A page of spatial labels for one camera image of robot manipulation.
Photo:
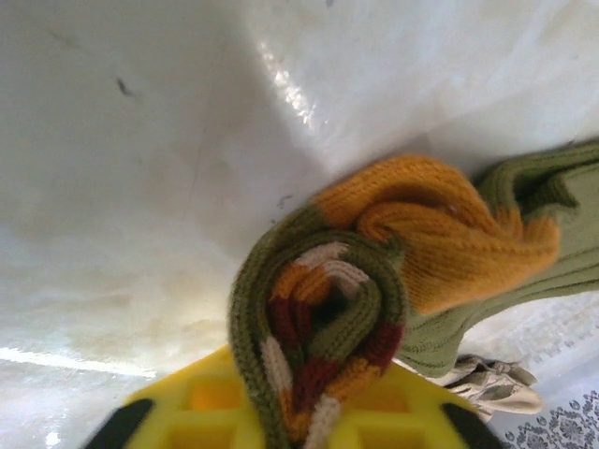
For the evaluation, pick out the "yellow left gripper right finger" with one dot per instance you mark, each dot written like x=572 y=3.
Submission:
x=402 y=411

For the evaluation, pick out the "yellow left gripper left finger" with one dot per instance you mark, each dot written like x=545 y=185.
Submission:
x=196 y=411

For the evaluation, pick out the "brown round pastry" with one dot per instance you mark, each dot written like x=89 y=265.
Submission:
x=435 y=243

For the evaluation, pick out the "cream leaf pattern sock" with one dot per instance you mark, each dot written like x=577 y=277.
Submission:
x=491 y=388

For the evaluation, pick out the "white divided organizer box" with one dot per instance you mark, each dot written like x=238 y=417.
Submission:
x=140 y=140

